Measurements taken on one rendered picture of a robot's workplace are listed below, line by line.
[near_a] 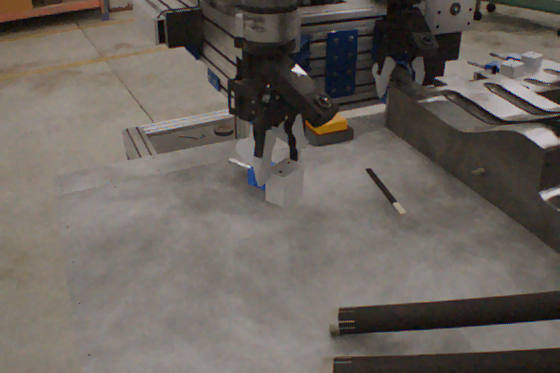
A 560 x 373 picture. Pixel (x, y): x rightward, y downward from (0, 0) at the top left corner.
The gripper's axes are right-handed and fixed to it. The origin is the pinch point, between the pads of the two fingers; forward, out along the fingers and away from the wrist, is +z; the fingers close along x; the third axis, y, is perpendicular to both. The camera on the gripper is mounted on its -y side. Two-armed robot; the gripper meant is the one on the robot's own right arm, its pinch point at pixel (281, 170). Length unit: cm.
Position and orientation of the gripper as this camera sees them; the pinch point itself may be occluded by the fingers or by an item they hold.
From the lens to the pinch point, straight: 81.7
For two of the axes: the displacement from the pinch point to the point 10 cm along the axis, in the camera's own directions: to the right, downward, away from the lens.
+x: -6.3, 3.8, -6.8
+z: 0.0, 8.7, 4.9
